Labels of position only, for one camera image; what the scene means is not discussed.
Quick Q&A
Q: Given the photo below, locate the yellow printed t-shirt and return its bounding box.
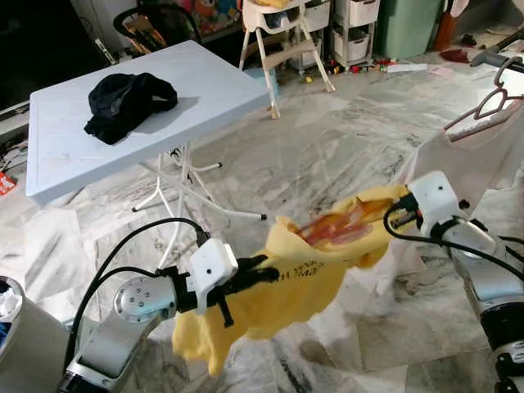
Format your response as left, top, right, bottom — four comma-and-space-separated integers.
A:
172, 184, 410, 376

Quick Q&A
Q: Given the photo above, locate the pink plastic hanger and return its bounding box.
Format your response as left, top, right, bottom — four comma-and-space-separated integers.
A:
296, 206, 373, 248

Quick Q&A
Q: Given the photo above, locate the dusky brown clothes hanger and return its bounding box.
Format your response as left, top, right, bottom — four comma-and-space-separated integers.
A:
445, 56, 524, 136

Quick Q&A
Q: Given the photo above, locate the cream white shirt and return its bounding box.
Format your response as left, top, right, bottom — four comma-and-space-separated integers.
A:
397, 98, 524, 218

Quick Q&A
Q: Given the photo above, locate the white paper strip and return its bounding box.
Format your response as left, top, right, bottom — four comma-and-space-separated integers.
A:
385, 62, 432, 75

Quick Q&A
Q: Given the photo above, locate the red cloth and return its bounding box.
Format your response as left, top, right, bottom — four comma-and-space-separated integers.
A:
442, 49, 472, 65

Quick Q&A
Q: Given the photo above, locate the white plastic drawer unit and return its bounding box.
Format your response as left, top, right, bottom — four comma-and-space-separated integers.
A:
332, 0, 377, 66

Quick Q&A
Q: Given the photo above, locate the black metal drying rack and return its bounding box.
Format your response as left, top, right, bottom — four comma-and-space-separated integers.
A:
468, 29, 524, 75

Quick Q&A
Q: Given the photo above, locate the light blue folding table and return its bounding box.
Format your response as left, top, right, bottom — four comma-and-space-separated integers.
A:
25, 39, 271, 271

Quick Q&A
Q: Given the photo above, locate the green cabinet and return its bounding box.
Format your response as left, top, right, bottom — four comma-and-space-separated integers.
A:
377, 0, 443, 60

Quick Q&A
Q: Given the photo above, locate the grey laundry basket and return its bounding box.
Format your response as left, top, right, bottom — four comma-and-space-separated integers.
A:
0, 277, 70, 393

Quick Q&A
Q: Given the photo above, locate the black crumpled garment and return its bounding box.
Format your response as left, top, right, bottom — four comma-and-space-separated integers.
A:
84, 72, 179, 147

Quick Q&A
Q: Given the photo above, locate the white cloth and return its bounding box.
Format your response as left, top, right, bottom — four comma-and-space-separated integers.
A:
0, 282, 21, 320

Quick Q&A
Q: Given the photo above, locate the white baby high chair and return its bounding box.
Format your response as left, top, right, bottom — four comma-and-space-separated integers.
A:
239, 0, 337, 120

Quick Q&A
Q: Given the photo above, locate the black toy stroller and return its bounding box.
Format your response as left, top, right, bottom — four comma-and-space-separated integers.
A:
113, 4, 201, 52

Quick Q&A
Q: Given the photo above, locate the black flat television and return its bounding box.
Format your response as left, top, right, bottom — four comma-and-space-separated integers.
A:
0, 0, 99, 107

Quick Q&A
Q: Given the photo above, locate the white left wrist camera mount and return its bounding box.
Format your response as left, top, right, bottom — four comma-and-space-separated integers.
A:
190, 237, 240, 305

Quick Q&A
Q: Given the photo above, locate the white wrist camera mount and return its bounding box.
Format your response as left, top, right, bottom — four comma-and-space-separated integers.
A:
407, 170, 459, 234
190, 237, 240, 305

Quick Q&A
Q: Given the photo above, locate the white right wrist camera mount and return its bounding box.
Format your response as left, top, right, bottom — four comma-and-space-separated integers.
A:
407, 170, 459, 234

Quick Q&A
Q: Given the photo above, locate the brown wooden post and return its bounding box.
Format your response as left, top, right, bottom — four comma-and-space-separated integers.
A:
432, 4, 461, 52

